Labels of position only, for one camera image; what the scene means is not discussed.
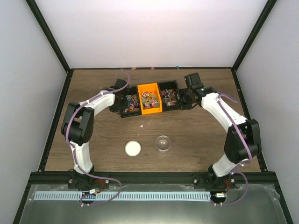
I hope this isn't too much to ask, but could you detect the black bin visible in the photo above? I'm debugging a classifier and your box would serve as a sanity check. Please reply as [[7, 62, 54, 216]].
[[120, 86, 142, 118], [157, 80, 180, 112]]

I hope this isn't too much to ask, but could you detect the orange candy bin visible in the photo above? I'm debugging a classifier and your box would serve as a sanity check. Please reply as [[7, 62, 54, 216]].
[[137, 83, 163, 115]]

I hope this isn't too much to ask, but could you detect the clear plastic cup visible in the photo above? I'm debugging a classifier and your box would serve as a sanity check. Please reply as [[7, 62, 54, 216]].
[[155, 135, 171, 153]]

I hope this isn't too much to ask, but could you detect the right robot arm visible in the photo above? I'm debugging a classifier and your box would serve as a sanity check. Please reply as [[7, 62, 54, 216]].
[[179, 73, 261, 188]]

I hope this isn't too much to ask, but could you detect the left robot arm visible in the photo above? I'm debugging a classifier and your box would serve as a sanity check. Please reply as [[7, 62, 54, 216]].
[[61, 79, 129, 189]]

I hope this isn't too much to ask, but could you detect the white round lid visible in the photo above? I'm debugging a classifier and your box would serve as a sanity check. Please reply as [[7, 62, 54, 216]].
[[125, 141, 141, 157]]

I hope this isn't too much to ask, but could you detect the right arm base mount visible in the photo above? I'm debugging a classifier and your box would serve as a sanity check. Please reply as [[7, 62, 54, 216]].
[[192, 171, 235, 190]]

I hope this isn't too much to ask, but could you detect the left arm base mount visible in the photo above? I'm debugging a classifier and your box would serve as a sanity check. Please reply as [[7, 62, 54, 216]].
[[68, 171, 109, 190]]

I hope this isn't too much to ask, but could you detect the light blue slotted rail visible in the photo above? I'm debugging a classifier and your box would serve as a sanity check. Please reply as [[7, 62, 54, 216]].
[[34, 191, 211, 202]]

